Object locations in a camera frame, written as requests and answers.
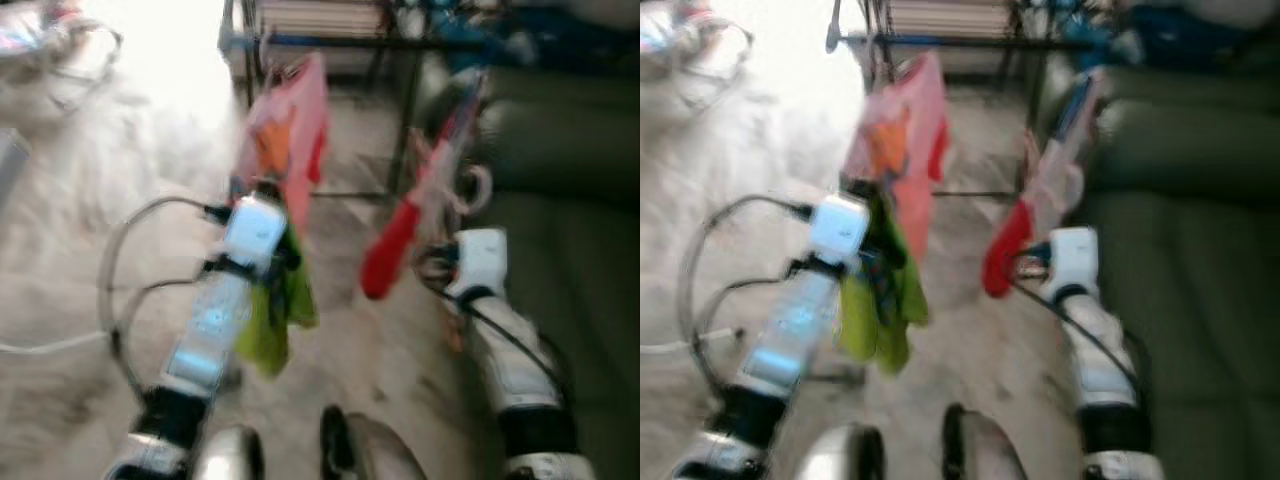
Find green garment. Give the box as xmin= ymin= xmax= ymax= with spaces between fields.
xmin=235 ymin=225 xmax=321 ymax=381
xmin=838 ymin=195 xmax=931 ymax=376

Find dark green leather sofa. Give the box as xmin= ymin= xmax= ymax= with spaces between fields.
xmin=1040 ymin=60 xmax=1280 ymax=480
xmin=420 ymin=60 xmax=641 ymax=480

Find pink printed garment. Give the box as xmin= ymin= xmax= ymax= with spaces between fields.
xmin=232 ymin=52 xmax=331 ymax=236
xmin=845 ymin=52 xmax=951 ymax=263

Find black metal clothes rack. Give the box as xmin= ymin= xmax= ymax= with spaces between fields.
xmin=825 ymin=0 xmax=1131 ymax=201
xmin=218 ymin=0 xmax=521 ymax=201

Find silver robot right leg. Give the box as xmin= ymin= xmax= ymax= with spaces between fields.
xmin=940 ymin=403 xmax=1031 ymax=480
xmin=320 ymin=405 xmax=431 ymax=480

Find silver robot leg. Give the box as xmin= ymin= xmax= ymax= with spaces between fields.
xmin=800 ymin=423 xmax=886 ymax=480
xmin=320 ymin=405 xmax=431 ymax=480
xmin=940 ymin=403 xmax=1031 ymax=480
xmin=195 ymin=425 xmax=266 ymax=480

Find beige low cabinet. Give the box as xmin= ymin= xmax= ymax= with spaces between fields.
xmin=230 ymin=0 xmax=401 ymax=81
xmin=880 ymin=0 xmax=1021 ymax=76

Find blue cloth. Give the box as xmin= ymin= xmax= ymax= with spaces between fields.
xmin=440 ymin=0 xmax=641 ymax=71
xmin=1060 ymin=0 xmax=1280 ymax=71

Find silver robot left leg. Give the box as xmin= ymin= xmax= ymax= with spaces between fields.
xmin=800 ymin=423 xmax=886 ymax=480
xmin=195 ymin=425 xmax=266 ymax=480

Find baby bouncer seat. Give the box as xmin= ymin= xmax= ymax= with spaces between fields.
xmin=640 ymin=0 xmax=753 ymax=111
xmin=0 ymin=0 xmax=126 ymax=111

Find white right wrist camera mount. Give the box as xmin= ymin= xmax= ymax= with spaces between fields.
xmin=455 ymin=228 xmax=509 ymax=299
xmin=1048 ymin=226 xmax=1101 ymax=296

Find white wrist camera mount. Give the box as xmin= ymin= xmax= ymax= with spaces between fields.
xmin=808 ymin=193 xmax=871 ymax=269
xmin=1048 ymin=226 xmax=1101 ymax=296
xmin=225 ymin=195 xmax=289 ymax=271
xmin=455 ymin=228 xmax=509 ymax=299

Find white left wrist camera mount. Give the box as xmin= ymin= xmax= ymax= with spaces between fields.
xmin=225 ymin=195 xmax=289 ymax=271
xmin=808 ymin=193 xmax=871 ymax=269

